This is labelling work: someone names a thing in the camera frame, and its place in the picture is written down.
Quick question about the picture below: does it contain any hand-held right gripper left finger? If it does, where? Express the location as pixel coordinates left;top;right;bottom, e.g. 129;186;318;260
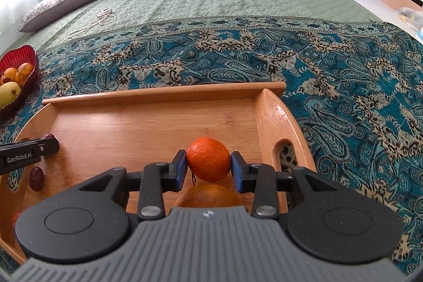
79;150;188;221

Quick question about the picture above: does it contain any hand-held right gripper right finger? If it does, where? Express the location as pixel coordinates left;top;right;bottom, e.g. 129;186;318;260
230;151;334;220

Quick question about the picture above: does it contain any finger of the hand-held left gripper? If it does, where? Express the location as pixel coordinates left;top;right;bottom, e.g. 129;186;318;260
39;140;60;156

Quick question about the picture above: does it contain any small tangerine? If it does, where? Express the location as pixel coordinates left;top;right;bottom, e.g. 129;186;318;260
186;137;232;183

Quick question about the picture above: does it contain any brownish orange round fruit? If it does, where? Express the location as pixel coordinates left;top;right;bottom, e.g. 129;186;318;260
178;183;243;208

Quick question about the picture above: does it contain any wooden tray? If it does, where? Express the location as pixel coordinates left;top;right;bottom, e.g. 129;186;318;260
0;82;316;266

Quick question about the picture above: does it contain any yellow mango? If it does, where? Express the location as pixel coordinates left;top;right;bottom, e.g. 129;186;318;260
0;81;21;109

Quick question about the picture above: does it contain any small reddish orange mango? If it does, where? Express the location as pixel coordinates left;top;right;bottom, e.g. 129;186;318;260
0;68;18;84
15;62;35;87

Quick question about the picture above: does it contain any red glass bowl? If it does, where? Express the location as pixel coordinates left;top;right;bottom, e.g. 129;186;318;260
0;45;40;119

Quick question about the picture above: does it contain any blue paisley blanket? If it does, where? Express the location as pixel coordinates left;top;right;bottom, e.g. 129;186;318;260
0;16;423;272

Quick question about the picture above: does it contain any floral pillow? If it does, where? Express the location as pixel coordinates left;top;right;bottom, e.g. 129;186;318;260
18;0;110;33

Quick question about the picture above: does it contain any clear plastic bag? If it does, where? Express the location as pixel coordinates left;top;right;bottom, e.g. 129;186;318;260
397;6;423;29

